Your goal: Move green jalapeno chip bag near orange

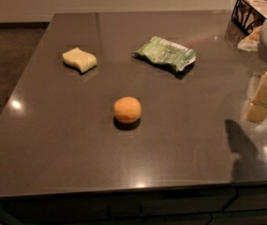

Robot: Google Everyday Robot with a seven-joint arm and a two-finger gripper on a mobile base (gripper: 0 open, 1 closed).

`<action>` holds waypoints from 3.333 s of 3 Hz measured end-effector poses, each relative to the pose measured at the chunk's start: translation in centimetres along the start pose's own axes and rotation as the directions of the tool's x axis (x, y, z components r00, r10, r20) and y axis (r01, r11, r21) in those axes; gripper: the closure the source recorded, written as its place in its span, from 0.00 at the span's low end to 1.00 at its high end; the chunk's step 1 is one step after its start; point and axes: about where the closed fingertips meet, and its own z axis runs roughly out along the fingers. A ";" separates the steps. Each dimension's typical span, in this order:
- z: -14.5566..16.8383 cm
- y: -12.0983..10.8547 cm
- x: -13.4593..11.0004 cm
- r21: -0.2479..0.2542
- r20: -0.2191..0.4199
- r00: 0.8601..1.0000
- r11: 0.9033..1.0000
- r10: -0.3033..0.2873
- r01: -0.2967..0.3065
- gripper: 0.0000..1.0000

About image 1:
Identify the green jalapeno chip bag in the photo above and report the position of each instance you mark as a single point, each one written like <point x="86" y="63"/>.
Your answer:
<point x="162" y="52"/>

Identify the orange fruit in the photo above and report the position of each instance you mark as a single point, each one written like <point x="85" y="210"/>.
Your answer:
<point x="127" y="110"/>

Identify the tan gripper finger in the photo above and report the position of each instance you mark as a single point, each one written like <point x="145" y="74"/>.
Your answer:
<point x="256" y="105"/>

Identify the snack packet beside basket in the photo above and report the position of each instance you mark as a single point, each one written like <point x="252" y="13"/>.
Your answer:
<point x="251" y="42"/>

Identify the yellow wavy sponge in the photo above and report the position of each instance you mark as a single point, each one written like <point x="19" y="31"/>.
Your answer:
<point x="82" y="61"/>

